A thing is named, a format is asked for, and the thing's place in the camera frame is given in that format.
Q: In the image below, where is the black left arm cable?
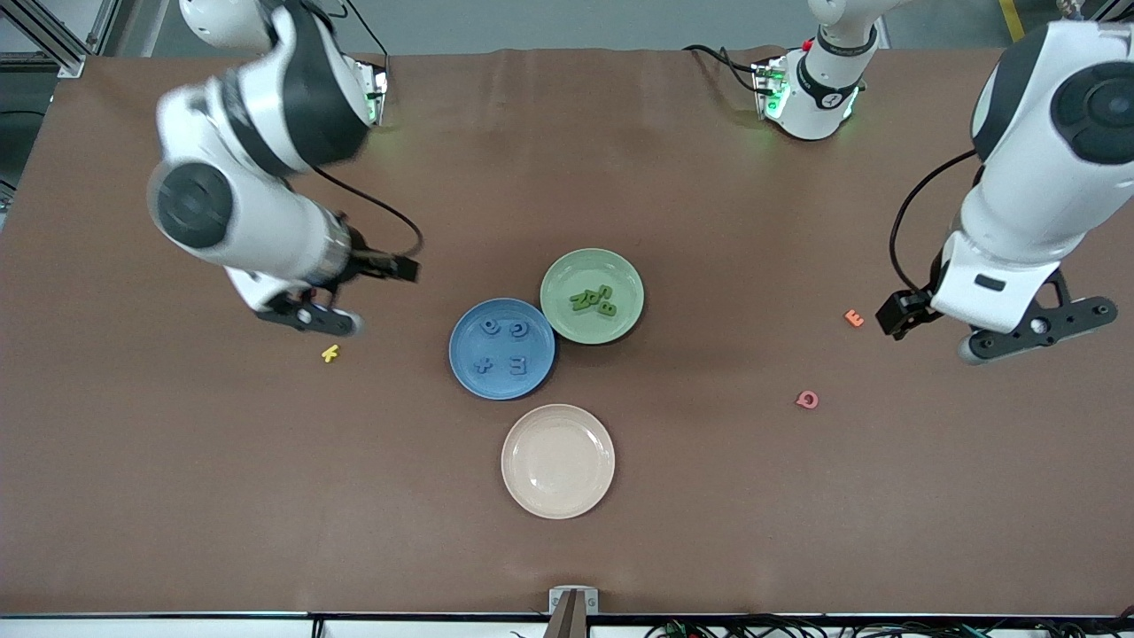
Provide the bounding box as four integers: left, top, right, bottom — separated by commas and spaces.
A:
889, 149, 980, 298

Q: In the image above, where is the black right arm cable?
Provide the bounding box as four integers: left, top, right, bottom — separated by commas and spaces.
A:
310, 164, 424, 260

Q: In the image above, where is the blue plate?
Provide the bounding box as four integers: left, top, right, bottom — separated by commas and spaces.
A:
448, 298, 557, 401

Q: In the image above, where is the dark camera pole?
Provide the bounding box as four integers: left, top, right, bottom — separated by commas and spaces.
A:
542, 592, 587, 638

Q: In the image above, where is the brown table cover mat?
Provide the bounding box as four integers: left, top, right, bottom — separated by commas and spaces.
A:
0, 46, 1134, 619

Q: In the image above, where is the black base cable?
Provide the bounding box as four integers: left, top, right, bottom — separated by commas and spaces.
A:
341, 0, 391, 61
682, 44, 772, 97

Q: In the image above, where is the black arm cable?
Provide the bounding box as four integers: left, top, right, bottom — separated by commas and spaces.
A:
889, 149, 980, 298
310, 164, 424, 260

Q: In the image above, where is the green plate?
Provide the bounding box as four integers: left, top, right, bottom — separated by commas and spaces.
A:
540, 247, 645, 346

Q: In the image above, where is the beige plate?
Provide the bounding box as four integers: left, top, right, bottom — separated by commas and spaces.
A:
501, 403, 616, 520

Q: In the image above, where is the grey metal mounting bracket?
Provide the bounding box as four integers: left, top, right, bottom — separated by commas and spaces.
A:
548, 587, 600, 615

